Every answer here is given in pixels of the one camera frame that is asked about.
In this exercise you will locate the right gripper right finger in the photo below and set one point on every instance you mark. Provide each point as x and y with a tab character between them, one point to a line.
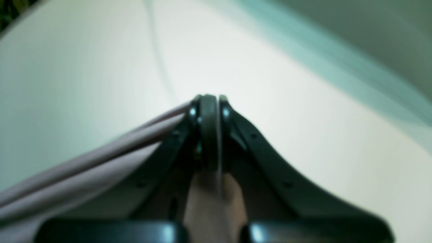
281	204

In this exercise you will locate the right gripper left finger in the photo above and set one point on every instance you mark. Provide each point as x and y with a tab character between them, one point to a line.
148	206

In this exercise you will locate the mauve t-shirt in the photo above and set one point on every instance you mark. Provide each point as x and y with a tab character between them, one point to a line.
214	211

